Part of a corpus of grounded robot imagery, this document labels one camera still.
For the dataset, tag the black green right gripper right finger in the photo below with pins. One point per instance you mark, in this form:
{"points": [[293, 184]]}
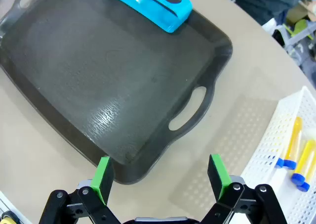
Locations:
{"points": [[218, 177]]}

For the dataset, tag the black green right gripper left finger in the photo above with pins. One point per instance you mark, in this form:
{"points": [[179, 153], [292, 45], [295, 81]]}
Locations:
{"points": [[101, 182]]}

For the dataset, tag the yellow tube with blue cap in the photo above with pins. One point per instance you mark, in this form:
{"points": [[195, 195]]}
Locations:
{"points": [[304, 187], [279, 163], [295, 140], [307, 159]]}

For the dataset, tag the white perforated plastic basket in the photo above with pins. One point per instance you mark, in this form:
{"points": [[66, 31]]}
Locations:
{"points": [[266, 147]]}

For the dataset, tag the dark brown plastic tray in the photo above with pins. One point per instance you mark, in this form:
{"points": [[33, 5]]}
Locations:
{"points": [[98, 73]]}

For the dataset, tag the green grey chair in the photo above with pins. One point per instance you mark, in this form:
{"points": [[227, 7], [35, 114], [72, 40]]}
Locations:
{"points": [[298, 31]]}

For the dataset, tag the blue black tube rack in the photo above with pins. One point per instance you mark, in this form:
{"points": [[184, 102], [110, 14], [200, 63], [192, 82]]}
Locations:
{"points": [[153, 13]]}

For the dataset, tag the person in dark shirt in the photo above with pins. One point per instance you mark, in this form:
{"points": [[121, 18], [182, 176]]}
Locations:
{"points": [[259, 1]]}

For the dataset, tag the cardboard box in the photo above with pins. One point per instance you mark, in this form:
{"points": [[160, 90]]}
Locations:
{"points": [[297, 11]]}

